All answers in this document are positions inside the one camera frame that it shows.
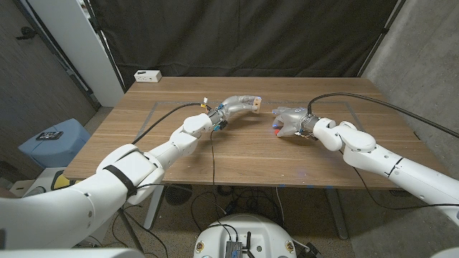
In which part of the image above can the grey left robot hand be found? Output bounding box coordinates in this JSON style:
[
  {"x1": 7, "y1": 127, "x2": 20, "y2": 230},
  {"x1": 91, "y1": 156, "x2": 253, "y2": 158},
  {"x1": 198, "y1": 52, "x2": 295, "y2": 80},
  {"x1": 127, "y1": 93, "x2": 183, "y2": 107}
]
[{"x1": 209, "y1": 95, "x2": 262, "y2": 125}]

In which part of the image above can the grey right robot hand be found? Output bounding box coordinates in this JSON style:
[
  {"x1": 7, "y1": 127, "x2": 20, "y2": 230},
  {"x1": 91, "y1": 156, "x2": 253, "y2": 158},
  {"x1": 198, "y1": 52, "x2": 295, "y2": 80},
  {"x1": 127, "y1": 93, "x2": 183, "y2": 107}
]
[{"x1": 271, "y1": 106, "x2": 318, "y2": 138}]

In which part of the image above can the black backdrop curtain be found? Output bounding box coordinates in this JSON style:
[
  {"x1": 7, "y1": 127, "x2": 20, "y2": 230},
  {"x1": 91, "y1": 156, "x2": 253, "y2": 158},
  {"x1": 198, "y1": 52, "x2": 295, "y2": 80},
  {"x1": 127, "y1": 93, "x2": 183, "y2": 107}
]
[{"x1": 84, "y1": 0, "x2": 408, "y2": 90}]

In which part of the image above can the white power strip box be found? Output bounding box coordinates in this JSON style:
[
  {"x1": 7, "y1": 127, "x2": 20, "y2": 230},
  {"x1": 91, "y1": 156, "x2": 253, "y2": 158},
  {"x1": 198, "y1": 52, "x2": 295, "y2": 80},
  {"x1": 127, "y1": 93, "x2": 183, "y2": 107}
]
[{"x1": 133, "y1": 70, "x2": 163, "y2": 84}]

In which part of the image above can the grey table leg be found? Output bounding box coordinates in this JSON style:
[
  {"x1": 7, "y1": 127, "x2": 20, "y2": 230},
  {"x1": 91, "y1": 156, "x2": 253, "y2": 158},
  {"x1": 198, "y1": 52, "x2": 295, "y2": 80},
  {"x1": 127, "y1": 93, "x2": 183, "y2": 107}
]
[{"x1": 324, "y1": 188, "x2": 349, "y2": 240}]

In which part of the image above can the black round floor fan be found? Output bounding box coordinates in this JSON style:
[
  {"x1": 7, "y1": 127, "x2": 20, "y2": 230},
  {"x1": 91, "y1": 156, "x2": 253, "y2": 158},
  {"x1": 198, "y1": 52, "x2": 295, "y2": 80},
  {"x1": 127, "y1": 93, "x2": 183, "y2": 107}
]
[{"x1": 164, "y1": 183, "x2": 194, "y2": 207}]

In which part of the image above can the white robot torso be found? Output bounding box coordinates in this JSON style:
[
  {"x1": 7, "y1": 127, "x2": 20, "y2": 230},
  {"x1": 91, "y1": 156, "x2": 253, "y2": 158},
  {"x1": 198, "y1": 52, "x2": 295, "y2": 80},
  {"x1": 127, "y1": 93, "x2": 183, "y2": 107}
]
[{"x1": 193, "y1": 214, "x2": 298, "y2": 258}]

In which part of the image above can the black backdrop stand pole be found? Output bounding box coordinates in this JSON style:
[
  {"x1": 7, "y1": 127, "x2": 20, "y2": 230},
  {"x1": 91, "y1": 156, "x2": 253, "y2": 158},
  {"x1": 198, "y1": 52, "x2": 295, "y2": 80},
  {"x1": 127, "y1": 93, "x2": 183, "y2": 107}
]
[
  {"x1": 82, "y1": 0, "x2": 127, "y2": 93},
  {"x1": 357, "y1": 0, "x2": 408, "y2": 78}
]

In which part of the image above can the white table leg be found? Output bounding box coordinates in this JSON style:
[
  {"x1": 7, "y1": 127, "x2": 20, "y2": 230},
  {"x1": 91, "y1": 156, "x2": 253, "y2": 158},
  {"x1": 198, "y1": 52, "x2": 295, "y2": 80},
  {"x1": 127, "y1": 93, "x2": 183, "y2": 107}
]
[{"x1": 143, "y1": 188, "x2": 164, "y2": 231}]

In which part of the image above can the small grey finned box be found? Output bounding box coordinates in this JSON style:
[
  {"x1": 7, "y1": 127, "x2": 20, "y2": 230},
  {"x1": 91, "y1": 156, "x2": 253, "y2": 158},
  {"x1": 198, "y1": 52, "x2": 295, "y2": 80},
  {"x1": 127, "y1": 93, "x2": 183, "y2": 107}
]
[{"x1": 224, "y1": 240, "x2": 244, "y2": 258}]

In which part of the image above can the blue stool with phone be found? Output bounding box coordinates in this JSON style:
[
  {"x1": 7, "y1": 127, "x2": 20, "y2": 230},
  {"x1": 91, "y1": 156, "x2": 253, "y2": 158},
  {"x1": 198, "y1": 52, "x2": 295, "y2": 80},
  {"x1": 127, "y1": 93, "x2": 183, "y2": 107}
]
[{"x1": 18, "y1": 118, "x2": 91, "y2": 169}]

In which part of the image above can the black phone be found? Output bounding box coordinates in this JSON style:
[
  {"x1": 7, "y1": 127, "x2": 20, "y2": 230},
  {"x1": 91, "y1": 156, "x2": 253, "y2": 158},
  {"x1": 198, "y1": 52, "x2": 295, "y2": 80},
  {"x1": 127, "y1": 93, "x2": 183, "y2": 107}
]
[{"x1": 36, "y1": 130, "x2": 65, "y2": 141}]

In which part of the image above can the white base with yellow mark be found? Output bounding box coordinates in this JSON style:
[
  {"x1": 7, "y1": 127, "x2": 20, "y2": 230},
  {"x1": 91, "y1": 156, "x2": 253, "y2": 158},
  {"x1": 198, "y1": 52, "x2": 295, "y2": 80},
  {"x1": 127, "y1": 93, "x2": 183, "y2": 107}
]
[{"x1": 21, "y1": 167, "x2": 83, "y2": 198}]

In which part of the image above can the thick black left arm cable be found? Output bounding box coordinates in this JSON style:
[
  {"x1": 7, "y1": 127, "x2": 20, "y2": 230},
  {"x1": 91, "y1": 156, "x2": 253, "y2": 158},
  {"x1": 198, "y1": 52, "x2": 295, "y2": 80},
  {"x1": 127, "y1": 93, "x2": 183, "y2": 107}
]
[{"x1": 116, "y1": 102, "x2": 211, "y2": 258}]

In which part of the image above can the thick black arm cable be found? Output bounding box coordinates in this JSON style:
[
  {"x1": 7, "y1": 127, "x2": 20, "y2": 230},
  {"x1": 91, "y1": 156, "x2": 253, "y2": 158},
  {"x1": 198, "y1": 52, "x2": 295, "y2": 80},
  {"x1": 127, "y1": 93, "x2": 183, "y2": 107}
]
[
  {"x1": 307, "y1": 92, "x2": 459, "y2": 139},
  {"x1": 116, "y1": 102, "x2": 211, "y2": 258}
]

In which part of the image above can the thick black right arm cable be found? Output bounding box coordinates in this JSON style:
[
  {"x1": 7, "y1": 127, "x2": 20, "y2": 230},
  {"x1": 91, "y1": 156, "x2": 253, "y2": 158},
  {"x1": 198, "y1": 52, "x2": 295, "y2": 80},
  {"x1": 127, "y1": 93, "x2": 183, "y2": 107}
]
[{"x1": 307, "y1": 92, "x2": 459, "y2": 139}]

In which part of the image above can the thin black left wrist cable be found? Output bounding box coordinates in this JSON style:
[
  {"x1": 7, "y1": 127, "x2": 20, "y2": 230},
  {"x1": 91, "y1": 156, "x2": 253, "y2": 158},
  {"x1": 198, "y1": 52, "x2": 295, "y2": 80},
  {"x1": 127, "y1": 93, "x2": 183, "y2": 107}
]
[{"x1": 209, "y1": 129, "x2": 230, "y2": 216}]

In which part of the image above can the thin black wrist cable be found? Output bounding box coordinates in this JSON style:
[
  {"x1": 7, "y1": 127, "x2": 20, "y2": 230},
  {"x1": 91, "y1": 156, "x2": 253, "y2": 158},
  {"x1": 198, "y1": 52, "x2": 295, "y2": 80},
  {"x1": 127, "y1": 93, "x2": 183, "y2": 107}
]
[
  {"x1": 209, "y1": 129, "x2": 230, "y2": 216},
  {"x1": 353, "y1": 166, "x2": 459, "y2": 211}
]

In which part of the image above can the black floor cable bundle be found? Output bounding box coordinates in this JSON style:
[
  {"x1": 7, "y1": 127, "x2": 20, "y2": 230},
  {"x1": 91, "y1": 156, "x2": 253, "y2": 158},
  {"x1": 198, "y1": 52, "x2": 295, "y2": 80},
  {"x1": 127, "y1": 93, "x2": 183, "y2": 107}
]
[{"x1": 189, "y1": 186, "x2": 284, "y2": 234}]

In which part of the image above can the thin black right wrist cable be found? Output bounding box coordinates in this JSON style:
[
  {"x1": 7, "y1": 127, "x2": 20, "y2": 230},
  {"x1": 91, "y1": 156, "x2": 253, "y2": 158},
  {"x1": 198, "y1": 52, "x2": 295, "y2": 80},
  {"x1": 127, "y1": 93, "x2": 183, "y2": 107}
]
[{"x1": 353, "y1": 166, "x2": 459, "y2": 211}]

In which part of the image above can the white wall panel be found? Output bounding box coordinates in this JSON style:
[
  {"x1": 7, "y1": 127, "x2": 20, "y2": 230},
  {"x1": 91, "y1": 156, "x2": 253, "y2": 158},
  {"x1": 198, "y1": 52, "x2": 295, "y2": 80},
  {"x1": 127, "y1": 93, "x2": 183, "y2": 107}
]
[{"x1": 27, "y1": 0, "x2": 125, "y2": 108}]

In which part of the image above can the black door handle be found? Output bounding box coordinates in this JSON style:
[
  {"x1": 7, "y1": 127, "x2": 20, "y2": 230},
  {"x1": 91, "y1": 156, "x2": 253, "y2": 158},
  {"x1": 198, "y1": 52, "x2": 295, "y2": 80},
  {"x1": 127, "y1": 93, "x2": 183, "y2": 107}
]
[{"x1": 15, "y1": 26, "x2": 38, "y2": 41}]

